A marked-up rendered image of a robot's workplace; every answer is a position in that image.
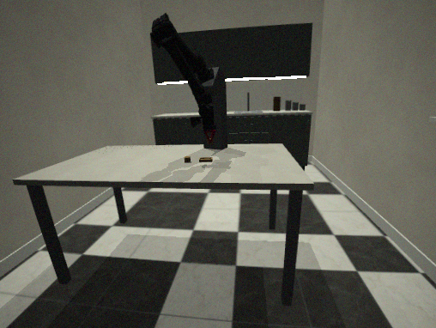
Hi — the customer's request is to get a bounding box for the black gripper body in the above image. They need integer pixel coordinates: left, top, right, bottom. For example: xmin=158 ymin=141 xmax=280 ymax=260
xmin=203 ymin=116 xmax=216 ymax=131

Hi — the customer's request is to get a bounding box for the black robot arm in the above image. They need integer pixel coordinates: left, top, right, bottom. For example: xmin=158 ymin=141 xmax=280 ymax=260
xmin=150 ymin=13 xmax=214 ymax=128

